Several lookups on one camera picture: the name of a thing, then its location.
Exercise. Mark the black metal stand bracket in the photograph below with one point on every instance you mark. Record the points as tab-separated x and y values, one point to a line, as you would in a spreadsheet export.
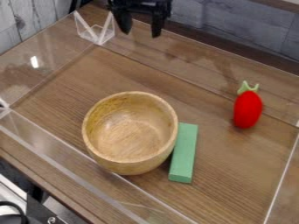
38	213

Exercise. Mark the clear acrylic corner bracket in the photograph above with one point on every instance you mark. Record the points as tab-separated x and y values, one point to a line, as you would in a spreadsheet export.
96	34

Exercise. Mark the wooden bowl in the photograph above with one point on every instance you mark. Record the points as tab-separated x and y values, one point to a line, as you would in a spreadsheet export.
130	131

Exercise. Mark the red plush fruit green stem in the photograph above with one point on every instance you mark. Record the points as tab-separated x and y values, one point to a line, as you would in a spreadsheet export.
247	107

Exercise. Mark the green rectangular block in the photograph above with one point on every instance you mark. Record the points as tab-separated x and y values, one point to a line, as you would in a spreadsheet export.
185	153

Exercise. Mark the clear acrylic tray wall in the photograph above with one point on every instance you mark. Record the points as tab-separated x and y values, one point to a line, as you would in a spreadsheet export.
56	74

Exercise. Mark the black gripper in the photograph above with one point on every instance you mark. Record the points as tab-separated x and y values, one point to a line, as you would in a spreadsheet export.
123	8

